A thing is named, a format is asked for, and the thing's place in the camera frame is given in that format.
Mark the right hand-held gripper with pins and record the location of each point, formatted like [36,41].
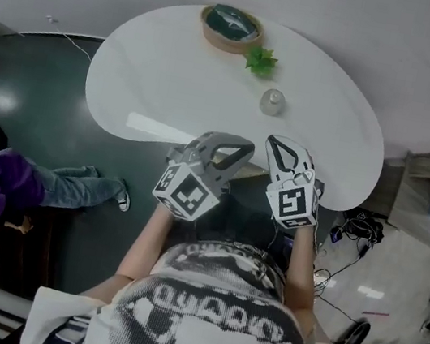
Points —
[291,205]

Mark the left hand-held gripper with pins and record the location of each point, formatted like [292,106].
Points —
[187,191]

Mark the clear glass cup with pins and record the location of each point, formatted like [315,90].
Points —
[272,103]

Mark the person's right forearm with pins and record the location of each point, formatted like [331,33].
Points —
[302,273]

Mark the person's left forearm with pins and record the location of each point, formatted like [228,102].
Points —
[147,241]

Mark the white curved table top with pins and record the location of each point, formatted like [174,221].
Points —
[172,89]

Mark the person's black trousers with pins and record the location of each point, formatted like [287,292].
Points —
[246,226]

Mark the green plant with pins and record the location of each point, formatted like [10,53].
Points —
[261,62]

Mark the round wooden tray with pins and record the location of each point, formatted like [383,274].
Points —
[221,42]

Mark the grey wooden cabinet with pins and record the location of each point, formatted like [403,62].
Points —
[423,183]

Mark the person's black white patterned shirt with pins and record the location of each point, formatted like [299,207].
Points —
[213,323]

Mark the black wheel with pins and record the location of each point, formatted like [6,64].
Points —
[355,336]

